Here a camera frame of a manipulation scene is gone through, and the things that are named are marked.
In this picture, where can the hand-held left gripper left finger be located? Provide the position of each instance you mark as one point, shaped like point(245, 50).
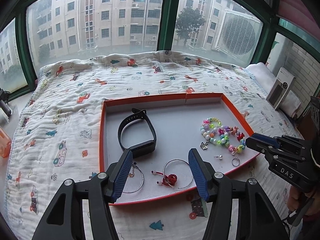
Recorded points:
point(123, 175)

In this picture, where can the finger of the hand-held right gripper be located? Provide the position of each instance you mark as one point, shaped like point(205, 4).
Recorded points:
point(292, 142)
point(258, 146)

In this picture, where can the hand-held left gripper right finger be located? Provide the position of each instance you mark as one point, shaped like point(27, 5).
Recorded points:
point(197, 175)

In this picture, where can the silver hoop earring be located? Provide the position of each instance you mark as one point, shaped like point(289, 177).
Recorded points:
point(142, 180)
point(175, 160)

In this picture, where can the red knot charm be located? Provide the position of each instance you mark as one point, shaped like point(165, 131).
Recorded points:
point(170, 179)

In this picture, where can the pearl stud earring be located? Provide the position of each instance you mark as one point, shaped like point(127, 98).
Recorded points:
point(220, 156)

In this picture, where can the black smart band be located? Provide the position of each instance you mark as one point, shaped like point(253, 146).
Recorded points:
point(150, 135)

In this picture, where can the orange cardboard tray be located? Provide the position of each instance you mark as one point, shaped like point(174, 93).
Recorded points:
point(180, 130)

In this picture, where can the person's right hand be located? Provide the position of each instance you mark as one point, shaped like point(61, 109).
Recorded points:
point(293, 200)

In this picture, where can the white and grey box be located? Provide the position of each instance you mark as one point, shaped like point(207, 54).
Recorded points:
point(280, 90)

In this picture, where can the white folded towel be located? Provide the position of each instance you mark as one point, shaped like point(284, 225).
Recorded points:
point(260, 75)

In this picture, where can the printed cartoon blanket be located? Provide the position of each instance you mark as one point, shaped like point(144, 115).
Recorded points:
point(62, 120)

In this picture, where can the white air conditioner unit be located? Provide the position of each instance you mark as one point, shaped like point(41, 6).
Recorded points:
point(237, 37)

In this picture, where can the orange water bottle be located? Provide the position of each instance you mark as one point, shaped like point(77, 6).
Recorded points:
point(4, 145)

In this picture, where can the pink printed curtain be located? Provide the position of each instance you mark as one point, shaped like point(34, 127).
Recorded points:
point(300, 10)

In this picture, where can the green tree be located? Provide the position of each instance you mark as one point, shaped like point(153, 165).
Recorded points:
point(190, 22)

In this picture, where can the beige apartment building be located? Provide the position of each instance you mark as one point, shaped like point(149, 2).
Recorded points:
point(107, 17)

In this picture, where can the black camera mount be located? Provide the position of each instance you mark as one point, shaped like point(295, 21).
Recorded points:
point(5, 103)

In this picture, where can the green window frame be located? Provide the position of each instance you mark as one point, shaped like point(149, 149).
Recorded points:
point(166, 17)

